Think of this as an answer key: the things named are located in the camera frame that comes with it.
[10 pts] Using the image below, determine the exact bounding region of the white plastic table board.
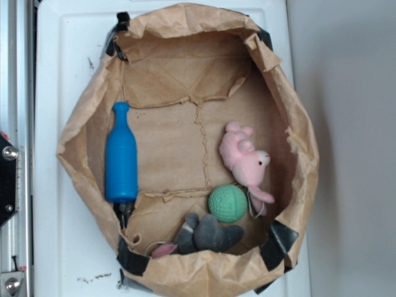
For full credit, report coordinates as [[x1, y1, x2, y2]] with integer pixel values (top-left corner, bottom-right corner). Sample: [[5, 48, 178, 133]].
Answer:
[[30, 0, 312, 297]]

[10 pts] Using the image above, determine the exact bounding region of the blue plastic bottle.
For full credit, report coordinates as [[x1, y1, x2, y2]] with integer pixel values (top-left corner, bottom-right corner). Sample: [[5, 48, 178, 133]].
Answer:
[[105, 102, 139, 204]]

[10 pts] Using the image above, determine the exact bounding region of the black bracket plate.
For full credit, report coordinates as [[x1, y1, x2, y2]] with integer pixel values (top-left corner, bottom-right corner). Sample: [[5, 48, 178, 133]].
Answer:
[[0, 131, 19, 227]]

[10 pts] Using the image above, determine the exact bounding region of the aluminium frame rail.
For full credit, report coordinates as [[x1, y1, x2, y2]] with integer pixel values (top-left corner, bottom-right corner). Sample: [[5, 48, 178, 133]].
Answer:
[[1, 1, 34, 296]]

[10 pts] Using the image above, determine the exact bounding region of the brown paper bag tray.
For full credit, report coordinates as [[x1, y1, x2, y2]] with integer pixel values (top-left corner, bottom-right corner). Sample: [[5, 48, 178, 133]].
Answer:
[[57, 3, 319, 296]]

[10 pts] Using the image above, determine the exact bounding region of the grey plush toy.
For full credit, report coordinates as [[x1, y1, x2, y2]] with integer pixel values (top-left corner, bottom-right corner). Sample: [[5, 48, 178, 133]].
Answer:
[[144, 212, 245, 258]]

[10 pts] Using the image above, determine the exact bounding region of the green dimpled ball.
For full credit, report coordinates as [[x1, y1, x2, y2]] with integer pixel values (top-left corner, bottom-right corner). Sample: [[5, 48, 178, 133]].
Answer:
[[208, 184, 248, 223]]

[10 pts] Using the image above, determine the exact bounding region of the pink plush bunny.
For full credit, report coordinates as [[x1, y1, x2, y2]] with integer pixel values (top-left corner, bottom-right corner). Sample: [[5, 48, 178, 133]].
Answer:
[[219, 121, 275, 218]]

